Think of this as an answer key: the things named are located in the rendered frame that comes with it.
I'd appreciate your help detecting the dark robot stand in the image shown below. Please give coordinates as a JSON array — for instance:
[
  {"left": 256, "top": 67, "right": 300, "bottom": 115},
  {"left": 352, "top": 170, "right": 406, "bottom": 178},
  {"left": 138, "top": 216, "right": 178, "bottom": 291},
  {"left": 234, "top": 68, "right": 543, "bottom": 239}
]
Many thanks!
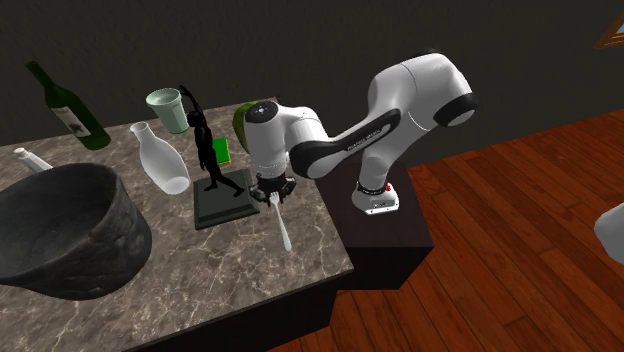
[{"left": 311, "top": 159, "right": 436, "bottom": 292}]

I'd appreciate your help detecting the white rounded object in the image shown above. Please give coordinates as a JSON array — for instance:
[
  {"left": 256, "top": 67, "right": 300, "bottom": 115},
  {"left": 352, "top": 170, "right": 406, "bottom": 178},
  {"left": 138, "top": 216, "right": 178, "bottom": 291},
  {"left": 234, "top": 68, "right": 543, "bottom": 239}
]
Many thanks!
[{"left": 593, "top": 202, "right": 624, "bottom": 267}]

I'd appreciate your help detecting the small white bottle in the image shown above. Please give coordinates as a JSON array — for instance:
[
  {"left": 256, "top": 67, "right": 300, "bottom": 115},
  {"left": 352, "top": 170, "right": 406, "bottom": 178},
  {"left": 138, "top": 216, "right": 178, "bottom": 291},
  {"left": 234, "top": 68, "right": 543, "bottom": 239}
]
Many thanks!
[{"left": 13, "top": 147, "right": 54, "bottom": 175}]

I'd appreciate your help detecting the black figure on green base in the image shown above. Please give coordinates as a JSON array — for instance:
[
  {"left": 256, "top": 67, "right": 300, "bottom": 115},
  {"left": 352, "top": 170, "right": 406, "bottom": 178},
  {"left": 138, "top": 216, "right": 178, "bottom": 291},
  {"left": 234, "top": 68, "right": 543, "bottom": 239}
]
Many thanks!
[{"left": 177, "top": 85, "right": 262, "bottom": 231}]

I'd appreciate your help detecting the dark green wine bottle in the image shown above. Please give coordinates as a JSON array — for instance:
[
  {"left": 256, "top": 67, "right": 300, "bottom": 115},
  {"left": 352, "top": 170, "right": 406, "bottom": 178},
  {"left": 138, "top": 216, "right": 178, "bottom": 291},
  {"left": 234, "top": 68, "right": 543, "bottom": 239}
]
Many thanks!
[{"left": 25, "top": 60, "right": 113, "bottom": 151}]

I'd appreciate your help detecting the pale green cup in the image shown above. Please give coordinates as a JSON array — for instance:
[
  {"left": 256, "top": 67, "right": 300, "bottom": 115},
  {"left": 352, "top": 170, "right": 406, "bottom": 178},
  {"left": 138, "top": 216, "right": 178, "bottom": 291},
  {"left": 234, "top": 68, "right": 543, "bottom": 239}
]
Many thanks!
[{"left": 145, "top": 87, "right": 191, "bottom": 136}]

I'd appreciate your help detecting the wood-framed wall picture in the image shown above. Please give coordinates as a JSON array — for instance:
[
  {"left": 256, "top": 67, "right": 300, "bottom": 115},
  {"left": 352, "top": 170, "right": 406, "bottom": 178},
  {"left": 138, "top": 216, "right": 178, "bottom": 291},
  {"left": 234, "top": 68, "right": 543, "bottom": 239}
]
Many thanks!
[{"left": 593, "top": 9, "right": 624, "bottom": 51}]

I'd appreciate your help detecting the green round fruit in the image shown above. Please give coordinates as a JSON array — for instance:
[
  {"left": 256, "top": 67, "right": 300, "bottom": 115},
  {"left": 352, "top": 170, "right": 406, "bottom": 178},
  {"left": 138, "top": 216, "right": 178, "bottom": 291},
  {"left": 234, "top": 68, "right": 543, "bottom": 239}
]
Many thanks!
[{"left": 231, "top": 101, "right": 260, "bottom": 155}]

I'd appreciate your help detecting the white plastic fork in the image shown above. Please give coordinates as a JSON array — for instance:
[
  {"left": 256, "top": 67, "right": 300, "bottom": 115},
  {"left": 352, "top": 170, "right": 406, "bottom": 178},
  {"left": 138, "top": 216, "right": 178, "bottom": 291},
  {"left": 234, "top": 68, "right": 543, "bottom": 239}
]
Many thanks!
[{"left": 268, "top": 190, "right": 294, "bottom": 253}]

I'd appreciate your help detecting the large dark stone bowl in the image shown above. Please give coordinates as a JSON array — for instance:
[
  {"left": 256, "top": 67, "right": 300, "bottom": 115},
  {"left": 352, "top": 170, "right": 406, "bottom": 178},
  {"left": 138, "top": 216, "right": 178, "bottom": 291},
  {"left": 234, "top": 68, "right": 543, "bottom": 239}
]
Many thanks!
[{"left": 0, "top": 162, "right": 154, "bottom": 301}]

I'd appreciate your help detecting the white milk bottle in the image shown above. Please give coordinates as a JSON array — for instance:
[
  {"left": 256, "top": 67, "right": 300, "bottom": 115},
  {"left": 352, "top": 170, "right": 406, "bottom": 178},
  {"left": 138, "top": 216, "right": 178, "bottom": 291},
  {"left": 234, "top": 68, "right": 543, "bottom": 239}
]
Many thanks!
[{"left": 129, "top": 121, "right": 192, "bottom": 196}]

